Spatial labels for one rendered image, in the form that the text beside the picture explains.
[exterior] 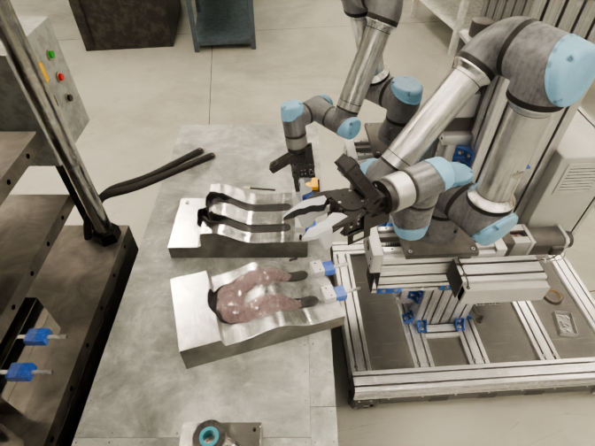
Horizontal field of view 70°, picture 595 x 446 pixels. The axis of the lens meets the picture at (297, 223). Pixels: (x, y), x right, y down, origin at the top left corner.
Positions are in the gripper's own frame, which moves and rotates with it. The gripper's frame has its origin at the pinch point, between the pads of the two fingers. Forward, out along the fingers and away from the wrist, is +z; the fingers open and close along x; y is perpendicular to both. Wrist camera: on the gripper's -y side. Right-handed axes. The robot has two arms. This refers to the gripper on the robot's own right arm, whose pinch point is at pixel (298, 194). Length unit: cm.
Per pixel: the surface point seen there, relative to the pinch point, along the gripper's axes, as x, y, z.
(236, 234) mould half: -16.5, -22.3, 3.4
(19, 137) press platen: -19, -76, -43
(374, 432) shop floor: -41, 21, 104
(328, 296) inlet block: -40.1, 8.2, 12.7
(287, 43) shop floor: 369, -21, 44
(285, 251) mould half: -17.6, -6.3, 12.5
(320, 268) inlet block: -29.3, 6.0, 11.0
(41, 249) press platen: -36, -76, -14
